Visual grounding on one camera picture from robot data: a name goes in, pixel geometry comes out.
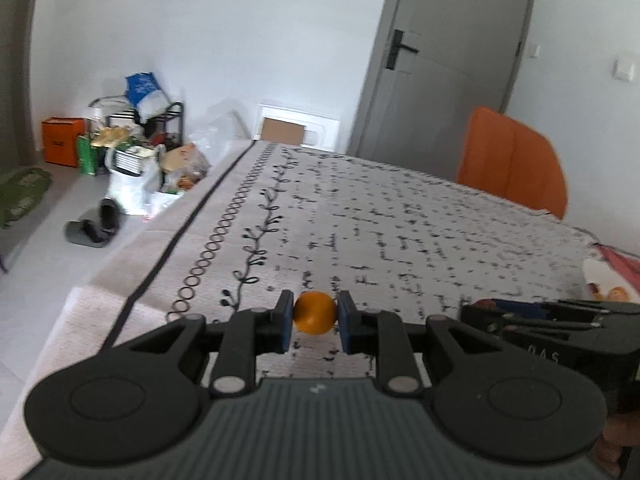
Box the blue white plastic bag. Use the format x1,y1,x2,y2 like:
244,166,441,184
125,72,170,124

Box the right human hand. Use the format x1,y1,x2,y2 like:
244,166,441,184
591,412,640,478

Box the white round plate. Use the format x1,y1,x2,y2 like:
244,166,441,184
582,258,639,304

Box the green bag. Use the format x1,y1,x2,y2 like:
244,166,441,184
76,134,99,177

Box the grey door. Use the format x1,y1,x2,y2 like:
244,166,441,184
347,0,534,180

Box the red orange mat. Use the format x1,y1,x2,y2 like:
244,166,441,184
594,244,640,289

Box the small orange tangerine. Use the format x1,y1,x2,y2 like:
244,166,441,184
293,290,337,336

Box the black slippers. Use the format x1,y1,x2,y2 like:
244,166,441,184
64,197,122,248

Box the orange box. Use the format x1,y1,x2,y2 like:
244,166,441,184
41,117,86,168

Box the patterned grey tablecloth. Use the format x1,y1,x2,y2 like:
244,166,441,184
0,138,601,480

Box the white foam packaging board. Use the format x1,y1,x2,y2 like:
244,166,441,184
253,104,340,152

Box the peeled pomelo segment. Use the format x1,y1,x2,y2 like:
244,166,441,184
588,283,631,302

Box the orange chair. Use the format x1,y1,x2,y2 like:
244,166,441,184
457,106,568,219

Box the black door handle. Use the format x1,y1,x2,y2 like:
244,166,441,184
385,29,419,70

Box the black metal rack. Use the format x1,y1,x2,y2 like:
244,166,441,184
88,96,184,151

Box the white shopping bag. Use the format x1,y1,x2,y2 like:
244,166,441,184
105,148,162,216

